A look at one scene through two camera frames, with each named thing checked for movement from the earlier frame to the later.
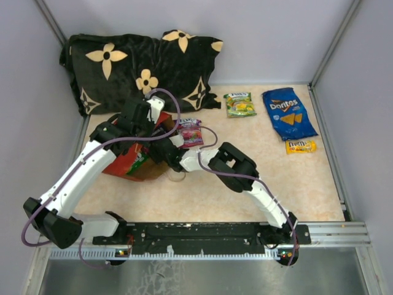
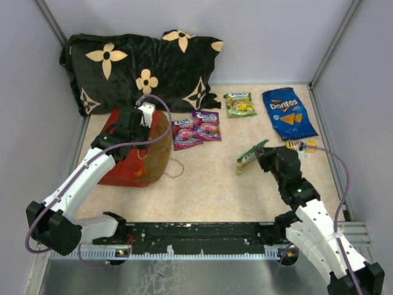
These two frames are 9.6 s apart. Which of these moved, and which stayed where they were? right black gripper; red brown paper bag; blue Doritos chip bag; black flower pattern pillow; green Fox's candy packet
Moved: right black gripper; red brown paper bag
Stayed: blue Doritos chip bag; black flower pattern pillow; green Fox's candy packet
